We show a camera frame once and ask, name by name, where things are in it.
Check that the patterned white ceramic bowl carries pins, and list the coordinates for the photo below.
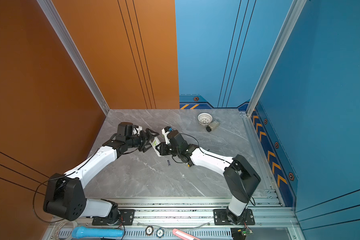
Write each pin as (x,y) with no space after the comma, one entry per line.
(205,118)

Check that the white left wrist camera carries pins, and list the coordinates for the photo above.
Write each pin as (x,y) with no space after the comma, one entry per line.
(137,130)

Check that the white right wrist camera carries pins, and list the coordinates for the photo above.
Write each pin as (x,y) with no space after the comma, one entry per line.
(165,133)

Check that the blue plastic handle tool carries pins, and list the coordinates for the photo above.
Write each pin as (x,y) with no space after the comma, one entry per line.
(84,232)

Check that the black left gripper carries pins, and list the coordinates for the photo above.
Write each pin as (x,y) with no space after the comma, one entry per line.
(149,135)

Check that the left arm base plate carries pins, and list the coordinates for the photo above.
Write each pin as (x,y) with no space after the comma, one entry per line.
(126,216)

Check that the aluminium corner post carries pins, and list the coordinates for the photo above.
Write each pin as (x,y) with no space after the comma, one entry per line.
(64,36)
(283,36)

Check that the aluminium corner post right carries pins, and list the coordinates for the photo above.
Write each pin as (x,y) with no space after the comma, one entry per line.
(283,36)

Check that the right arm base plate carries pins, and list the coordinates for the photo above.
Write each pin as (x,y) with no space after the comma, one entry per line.
(225,217)

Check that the small green circuit board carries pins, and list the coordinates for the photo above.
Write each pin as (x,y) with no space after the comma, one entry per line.
(240,233)

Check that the aluminium corner post left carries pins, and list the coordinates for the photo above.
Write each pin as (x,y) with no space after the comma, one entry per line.
(64,36)

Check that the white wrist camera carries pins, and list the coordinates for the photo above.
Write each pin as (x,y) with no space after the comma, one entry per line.
(165,133)
(137,130)

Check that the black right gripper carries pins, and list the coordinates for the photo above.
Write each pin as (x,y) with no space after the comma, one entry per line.
(162,150)

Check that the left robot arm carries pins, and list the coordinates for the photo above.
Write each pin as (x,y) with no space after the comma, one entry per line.
(65,197)

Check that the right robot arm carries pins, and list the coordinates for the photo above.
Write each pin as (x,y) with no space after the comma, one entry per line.
(240,176)

